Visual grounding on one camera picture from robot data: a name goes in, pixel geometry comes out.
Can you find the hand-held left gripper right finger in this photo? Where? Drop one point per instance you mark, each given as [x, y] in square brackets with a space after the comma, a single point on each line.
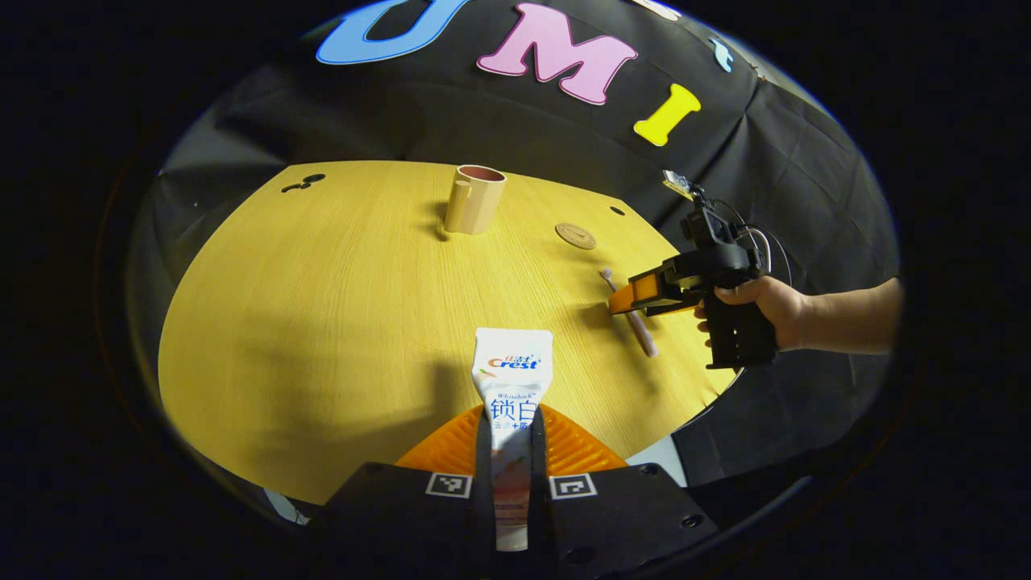
[620, 524]

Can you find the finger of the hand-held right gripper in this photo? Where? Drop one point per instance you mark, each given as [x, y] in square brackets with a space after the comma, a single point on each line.
[636, 292]

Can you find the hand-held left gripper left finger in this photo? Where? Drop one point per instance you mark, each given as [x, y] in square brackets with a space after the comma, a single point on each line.
[387, 515]

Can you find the pale pink toothbrush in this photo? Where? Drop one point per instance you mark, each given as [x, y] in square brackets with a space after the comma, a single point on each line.
[642, 332]

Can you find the round wooden coaster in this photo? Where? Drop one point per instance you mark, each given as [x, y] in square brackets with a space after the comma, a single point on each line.
[575, 236]

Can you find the white toothpaste tube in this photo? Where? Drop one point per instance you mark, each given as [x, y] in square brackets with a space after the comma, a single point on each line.
[512, 370]

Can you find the beige cup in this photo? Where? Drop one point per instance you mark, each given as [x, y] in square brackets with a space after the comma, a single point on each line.
[474, 201]

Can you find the black backdrop cloth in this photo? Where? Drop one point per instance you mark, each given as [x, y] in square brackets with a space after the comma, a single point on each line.
[483, 121]

